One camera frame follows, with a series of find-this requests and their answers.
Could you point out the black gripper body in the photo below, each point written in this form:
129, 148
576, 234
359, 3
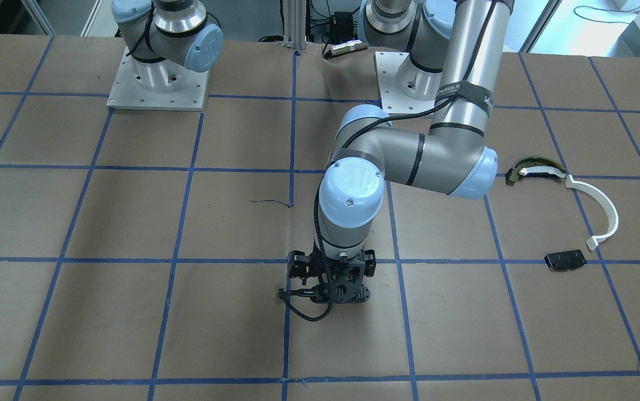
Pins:
299, 265

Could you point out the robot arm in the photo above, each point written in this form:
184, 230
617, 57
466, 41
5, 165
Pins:
454, 48
178, 31

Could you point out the small black plastic part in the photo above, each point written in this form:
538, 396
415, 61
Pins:
565, 260

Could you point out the olive curved brake shoe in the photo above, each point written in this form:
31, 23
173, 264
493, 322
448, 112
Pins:
535, 166

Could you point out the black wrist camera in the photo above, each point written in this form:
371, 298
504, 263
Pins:
301, 265

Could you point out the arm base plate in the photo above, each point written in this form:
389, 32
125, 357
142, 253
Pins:
403, 87
162, 86

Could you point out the aluminium frame post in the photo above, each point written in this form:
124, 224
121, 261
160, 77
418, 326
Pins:
295, 21

